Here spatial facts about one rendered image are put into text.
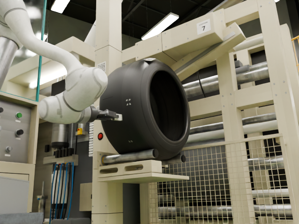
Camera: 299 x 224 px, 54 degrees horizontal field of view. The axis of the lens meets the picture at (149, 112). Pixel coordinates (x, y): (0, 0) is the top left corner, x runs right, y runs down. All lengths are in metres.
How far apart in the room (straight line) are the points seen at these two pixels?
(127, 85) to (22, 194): 0.69
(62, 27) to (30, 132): 11.21
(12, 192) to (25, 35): 0.63
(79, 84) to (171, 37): 1.08
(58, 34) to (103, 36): 10.69
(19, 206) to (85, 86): 0.46
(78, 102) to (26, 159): 0.82
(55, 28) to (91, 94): 11.79
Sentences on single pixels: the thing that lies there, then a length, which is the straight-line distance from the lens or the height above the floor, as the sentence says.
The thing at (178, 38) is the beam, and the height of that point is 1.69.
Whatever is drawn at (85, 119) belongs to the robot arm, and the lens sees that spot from 1.24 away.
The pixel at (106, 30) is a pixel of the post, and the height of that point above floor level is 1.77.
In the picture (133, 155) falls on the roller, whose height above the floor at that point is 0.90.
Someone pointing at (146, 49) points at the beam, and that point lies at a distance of 2.11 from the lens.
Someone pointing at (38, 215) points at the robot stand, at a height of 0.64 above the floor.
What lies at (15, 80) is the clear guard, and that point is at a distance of 1.88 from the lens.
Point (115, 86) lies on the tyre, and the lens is 1.53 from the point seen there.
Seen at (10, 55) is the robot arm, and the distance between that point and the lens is 1.50.
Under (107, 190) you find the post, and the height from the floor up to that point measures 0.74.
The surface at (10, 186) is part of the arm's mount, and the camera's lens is 1.10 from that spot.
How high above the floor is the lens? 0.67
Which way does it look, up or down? 17 degrees up
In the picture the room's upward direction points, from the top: 2 degrees counter-clockwise
